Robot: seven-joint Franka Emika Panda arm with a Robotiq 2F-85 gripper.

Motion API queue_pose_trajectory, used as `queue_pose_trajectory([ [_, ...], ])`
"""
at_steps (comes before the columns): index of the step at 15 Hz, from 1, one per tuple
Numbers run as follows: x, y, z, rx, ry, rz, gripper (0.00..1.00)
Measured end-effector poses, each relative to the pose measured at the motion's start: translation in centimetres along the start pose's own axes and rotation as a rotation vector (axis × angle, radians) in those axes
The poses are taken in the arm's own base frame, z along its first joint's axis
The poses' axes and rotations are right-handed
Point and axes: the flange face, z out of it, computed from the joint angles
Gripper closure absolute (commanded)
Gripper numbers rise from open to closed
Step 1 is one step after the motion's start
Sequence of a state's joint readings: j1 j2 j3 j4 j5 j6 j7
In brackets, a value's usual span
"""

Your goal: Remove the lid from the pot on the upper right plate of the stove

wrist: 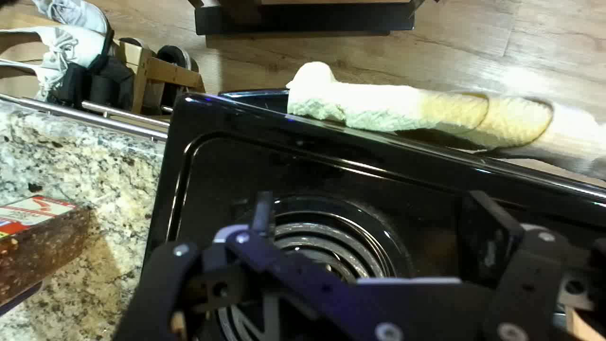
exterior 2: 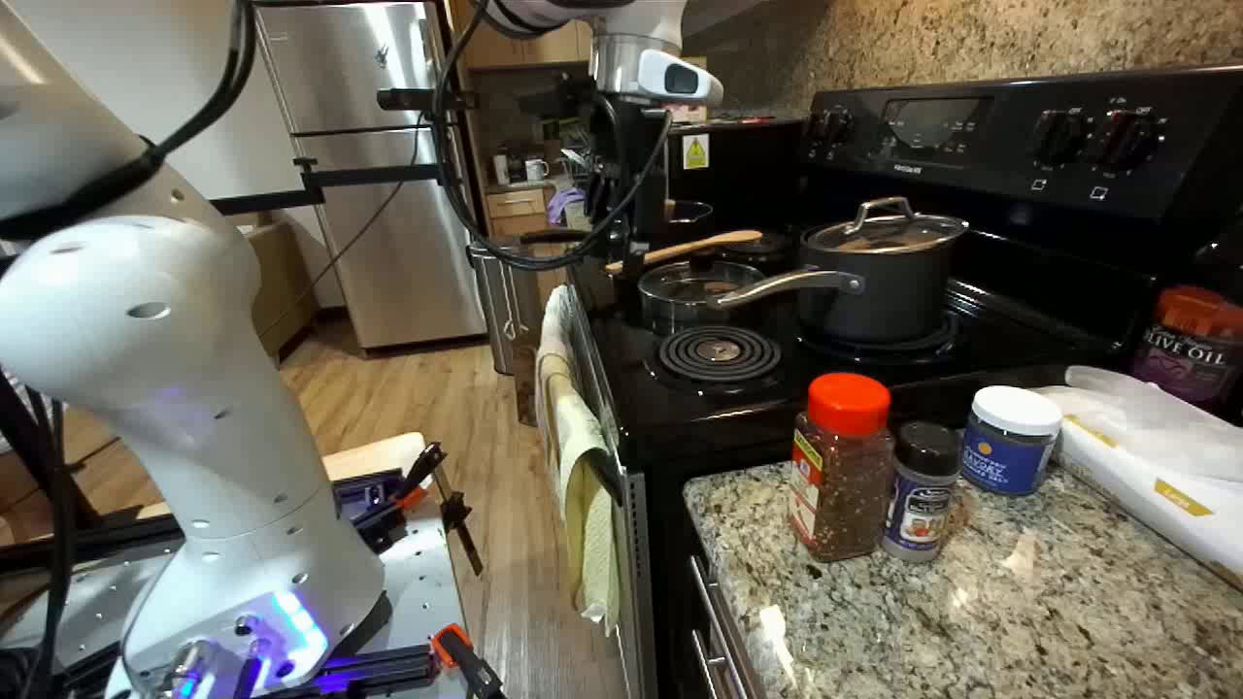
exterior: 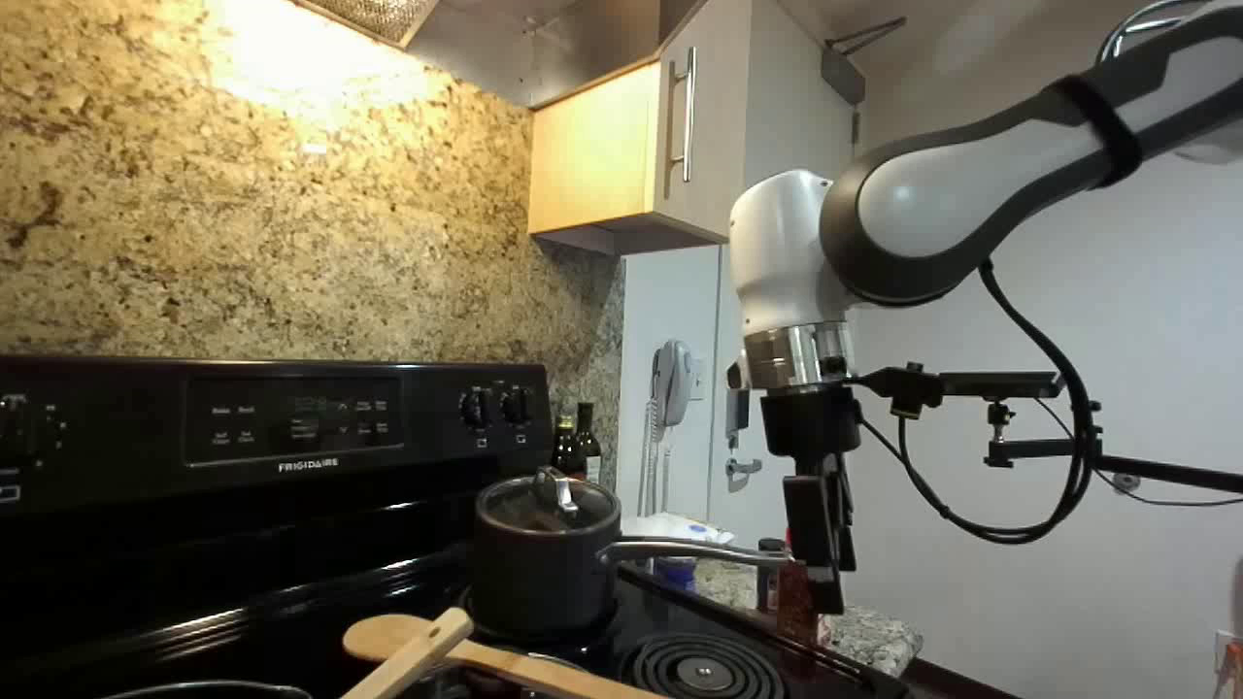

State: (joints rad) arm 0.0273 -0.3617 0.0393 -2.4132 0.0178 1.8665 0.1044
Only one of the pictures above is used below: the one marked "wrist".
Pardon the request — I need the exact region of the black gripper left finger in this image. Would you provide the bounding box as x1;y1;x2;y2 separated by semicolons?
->
111;191;274;341

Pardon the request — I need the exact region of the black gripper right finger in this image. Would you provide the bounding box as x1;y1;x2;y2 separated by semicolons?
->
456;191;606;341

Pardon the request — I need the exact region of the black electric stove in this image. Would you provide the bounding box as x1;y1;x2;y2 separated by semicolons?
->
143;92;606;341

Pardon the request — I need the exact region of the white and yellow towel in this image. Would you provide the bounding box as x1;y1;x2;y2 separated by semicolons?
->
285;60;606;178

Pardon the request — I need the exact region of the dark furniture base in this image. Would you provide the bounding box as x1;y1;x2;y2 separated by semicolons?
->
189;0;423;36

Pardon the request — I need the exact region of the metal rail bar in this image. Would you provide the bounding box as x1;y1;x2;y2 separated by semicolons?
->
1;94;168;140

